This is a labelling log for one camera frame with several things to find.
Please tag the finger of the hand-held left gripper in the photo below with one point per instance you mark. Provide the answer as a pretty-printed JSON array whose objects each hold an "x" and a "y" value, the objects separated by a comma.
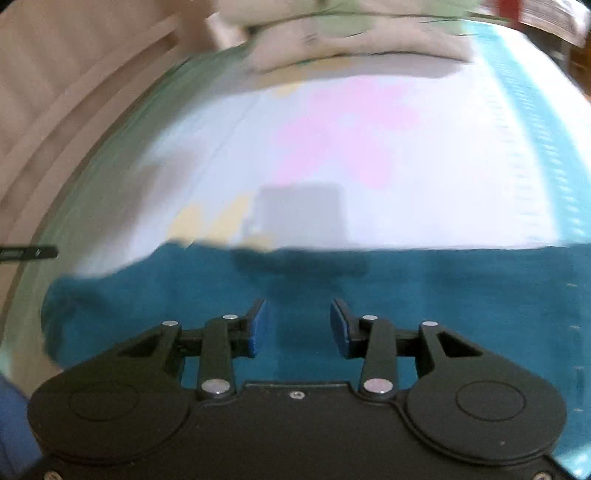
[{"x": 27, "y": 253}]

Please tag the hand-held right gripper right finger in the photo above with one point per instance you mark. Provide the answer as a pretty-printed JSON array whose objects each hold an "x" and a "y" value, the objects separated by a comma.
[{"x": 340, "y": 331}]

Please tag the beige wooden panel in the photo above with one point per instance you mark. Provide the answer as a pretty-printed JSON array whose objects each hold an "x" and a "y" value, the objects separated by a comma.
[{"x": 69, "y": 83}]

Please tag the teal pants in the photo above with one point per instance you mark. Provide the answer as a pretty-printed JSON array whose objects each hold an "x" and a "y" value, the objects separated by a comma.
[{"x": 471, "y": 304}]

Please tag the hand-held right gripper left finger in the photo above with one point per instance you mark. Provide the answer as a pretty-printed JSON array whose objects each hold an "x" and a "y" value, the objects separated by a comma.
[{"x": 259, "y": 331}]

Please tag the beige green printed pillow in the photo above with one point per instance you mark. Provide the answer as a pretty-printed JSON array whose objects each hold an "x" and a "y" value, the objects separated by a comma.
[{"x": 351, "y": 37}]

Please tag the red white labelled packet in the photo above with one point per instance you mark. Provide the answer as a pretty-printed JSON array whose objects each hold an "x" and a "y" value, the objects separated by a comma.
[{"x": 547, "y": 14}]

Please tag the white printed bed sheet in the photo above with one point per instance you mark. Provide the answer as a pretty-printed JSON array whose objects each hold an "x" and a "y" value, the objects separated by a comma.
[{"x": 415, "y": 184}]

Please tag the blue cloth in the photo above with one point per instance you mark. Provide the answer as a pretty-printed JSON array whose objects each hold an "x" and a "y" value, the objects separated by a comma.
[{"x": 14, "y": 429}]

